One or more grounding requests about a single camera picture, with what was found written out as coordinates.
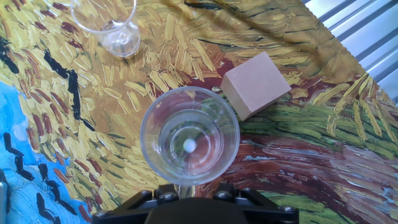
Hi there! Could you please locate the silver digital kitchen scale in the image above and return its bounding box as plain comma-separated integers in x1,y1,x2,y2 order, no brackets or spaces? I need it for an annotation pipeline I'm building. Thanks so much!
0,182,8,224

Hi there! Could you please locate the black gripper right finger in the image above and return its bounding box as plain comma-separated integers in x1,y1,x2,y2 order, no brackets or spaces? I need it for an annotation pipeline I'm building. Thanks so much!
212,182,300,224

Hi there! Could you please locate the clear empty plastic cup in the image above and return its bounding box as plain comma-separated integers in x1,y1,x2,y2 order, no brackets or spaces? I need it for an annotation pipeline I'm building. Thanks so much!
70,0,141,59

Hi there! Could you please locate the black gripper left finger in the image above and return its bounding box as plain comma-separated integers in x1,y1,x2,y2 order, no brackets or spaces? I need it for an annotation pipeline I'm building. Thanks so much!
92,183,180,224

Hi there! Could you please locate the painted wheat field tablecloth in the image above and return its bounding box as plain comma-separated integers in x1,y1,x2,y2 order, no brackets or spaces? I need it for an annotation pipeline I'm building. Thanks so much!
0,0,398,224

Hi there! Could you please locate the clear plastic cup with water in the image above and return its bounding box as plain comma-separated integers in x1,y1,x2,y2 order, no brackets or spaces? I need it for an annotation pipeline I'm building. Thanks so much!
139,86,241,187

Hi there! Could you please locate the plain wooden block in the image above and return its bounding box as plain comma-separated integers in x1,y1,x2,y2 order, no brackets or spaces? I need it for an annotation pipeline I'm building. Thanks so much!
220,51,292,122

